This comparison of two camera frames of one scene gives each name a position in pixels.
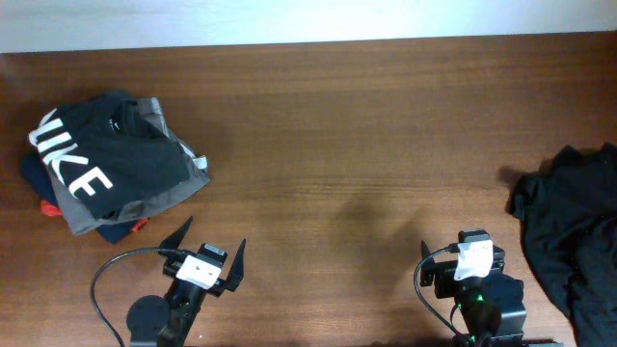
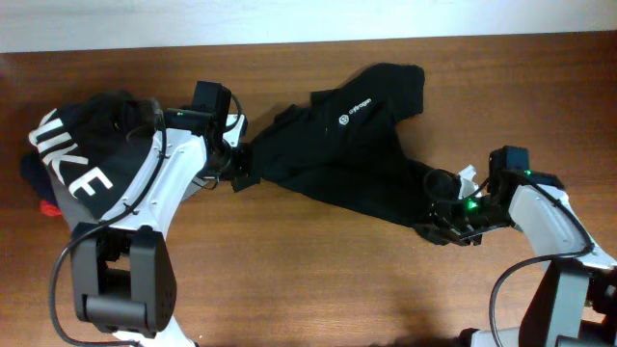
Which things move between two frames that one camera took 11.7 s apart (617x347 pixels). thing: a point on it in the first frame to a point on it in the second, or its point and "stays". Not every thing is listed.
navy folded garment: x=40 y=177 stays
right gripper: x=443 y=275 to x=443 y=208
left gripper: x=233 y=279 to x=241 y=166
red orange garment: x=53 y=210 stays
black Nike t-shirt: x=107 y=152 stays
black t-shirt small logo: x=567 y=209 to x=342 y=145
